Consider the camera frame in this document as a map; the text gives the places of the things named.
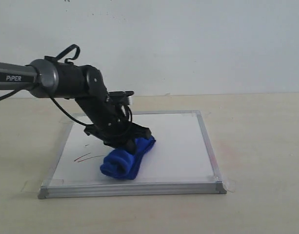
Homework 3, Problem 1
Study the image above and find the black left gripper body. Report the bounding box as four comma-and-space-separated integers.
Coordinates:
75, 94, 132, 136

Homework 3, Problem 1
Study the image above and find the blue cloth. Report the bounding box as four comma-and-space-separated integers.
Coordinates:
100, 136, 156, 180

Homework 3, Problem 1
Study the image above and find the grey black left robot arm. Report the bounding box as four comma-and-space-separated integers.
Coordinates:
0, 57, 152, 154

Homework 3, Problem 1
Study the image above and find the clear tape front right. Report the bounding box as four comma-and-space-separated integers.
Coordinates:
208, 175, 236, 194

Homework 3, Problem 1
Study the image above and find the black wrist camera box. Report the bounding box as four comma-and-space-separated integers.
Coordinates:
108, 91, 134, 105

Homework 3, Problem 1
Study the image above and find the whiteboard with aluminium frame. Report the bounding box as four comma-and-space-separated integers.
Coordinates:
38, 110, 227, 199

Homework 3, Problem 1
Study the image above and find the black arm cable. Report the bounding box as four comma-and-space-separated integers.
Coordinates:
0, 44, 133, 141

